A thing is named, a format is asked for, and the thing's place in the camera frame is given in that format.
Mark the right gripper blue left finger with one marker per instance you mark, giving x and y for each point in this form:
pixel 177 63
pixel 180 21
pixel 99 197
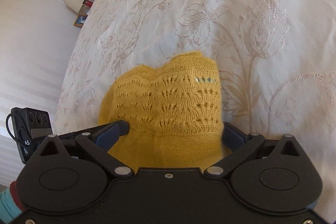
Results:
pixel 98 144

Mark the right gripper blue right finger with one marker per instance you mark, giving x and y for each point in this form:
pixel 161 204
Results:
pixel 244 148

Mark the mustard yellow knit garment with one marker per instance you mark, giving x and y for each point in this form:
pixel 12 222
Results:
pixel 174 114

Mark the teal and red sleeve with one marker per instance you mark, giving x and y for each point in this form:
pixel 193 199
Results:
pixel 11 206

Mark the white floral bedspread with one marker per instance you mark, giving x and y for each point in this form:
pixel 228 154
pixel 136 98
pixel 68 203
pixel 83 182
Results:
pixel 276 60

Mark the red item on nightstand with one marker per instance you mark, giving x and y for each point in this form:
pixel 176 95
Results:
pixel 87 4

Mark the white table lamp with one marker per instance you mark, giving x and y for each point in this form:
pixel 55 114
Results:
pixel 75 5

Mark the black camera box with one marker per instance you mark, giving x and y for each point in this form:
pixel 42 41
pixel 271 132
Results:
pixel 30 127

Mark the wooden picture frame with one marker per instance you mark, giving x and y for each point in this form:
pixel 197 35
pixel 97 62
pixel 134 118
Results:
pixel 80 20

